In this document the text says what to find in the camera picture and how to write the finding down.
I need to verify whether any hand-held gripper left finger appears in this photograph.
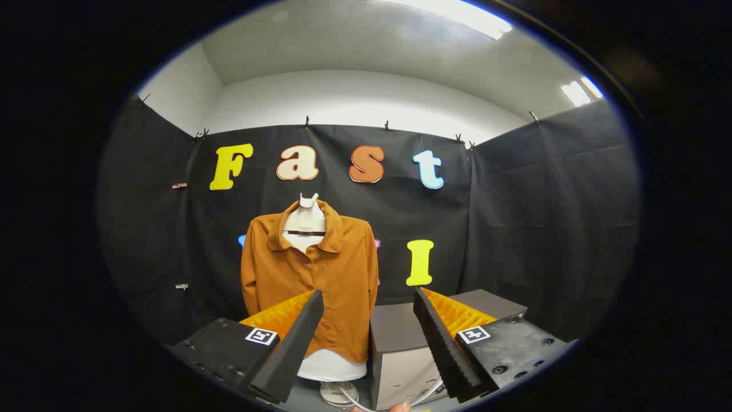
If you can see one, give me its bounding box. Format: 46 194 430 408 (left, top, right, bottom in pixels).
170 289 325 405

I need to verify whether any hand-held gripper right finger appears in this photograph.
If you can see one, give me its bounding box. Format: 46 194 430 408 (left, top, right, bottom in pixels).
413 287 578 403

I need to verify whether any brown button shirt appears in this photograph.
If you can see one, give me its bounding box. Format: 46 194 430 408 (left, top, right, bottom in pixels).
240 200 379 365

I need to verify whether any white mannequin clothes stand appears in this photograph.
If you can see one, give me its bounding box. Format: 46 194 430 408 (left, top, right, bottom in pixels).
280 193 368 408

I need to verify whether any grey cabinet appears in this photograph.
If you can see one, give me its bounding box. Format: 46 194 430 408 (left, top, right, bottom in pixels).
369 289 528 411

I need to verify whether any black backdrop cloth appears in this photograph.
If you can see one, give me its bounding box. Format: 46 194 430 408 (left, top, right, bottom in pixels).
97 94 641 367

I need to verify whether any small ceiling light panel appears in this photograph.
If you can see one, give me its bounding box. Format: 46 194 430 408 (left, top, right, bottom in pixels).
560 76 605 108

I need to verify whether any long ceiling light panel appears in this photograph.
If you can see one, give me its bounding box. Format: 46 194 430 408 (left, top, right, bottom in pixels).
377 0 514 41

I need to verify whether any white cable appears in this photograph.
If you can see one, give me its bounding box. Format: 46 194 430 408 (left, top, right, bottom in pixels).
339 377 444 410

